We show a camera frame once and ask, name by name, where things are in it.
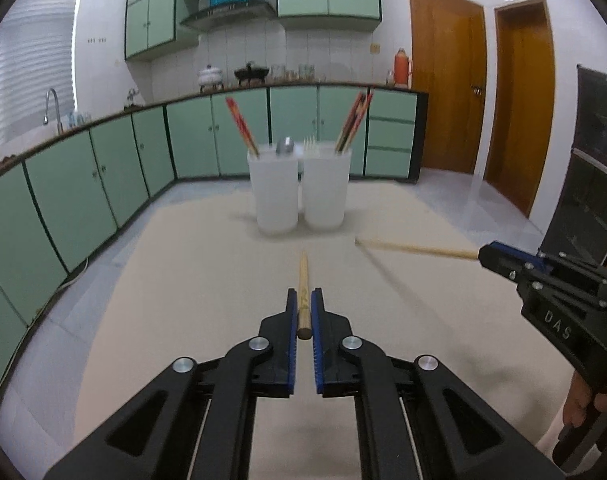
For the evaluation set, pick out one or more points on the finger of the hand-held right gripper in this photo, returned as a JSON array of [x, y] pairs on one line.
[[498, 260], [542, 265]]

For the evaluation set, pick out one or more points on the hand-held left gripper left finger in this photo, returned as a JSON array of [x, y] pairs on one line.
[[292, 340]]

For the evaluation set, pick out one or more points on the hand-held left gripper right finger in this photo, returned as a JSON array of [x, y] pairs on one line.
[[317, 340]]

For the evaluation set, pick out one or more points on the plain wooden chopstick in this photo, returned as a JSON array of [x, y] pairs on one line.
[[413, 248], [303, 290]]

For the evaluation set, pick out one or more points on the white plastic container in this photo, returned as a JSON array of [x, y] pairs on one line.
[[326, 190], [276, 195]]

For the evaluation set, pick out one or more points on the red patterned wooden chopstick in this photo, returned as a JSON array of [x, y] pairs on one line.
[[361, 120], [244, 125], [350, 120], [237, 122]]

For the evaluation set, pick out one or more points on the person's right hand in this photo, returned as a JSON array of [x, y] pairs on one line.
[[576, 405]]

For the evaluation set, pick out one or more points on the black glass cabinet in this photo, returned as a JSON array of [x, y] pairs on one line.
[[588, 160]]

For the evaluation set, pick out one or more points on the beige tablecloth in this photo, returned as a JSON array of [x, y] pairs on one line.
[[183, 285]]

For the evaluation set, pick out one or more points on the wooden door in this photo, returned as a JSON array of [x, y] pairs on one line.
[[446, 80], [521, 110]]

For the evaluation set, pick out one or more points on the metal spoon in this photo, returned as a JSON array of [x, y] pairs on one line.
[[285, 146]]

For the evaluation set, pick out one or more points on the red thermos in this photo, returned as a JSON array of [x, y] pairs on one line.
[[402, 67]]

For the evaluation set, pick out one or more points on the black wok with lid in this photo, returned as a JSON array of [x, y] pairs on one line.
[[251, 72]]

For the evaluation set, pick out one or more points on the green lower kitchen cabinets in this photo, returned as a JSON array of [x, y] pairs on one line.
[[58, 195]]

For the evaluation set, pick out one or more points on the white cooking pot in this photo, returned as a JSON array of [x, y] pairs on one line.
[[211, 76]]

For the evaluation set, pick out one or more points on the cluster of clear glasses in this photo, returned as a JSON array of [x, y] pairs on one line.
[[79, 120]]

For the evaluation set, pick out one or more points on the range hood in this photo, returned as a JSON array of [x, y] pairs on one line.
[[223, 15]]

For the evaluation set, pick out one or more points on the metal sink faucet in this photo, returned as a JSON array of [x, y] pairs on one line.
[[51, 95]]

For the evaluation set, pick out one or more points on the white window blinds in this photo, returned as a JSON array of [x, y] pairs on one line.
[[28, 60]]

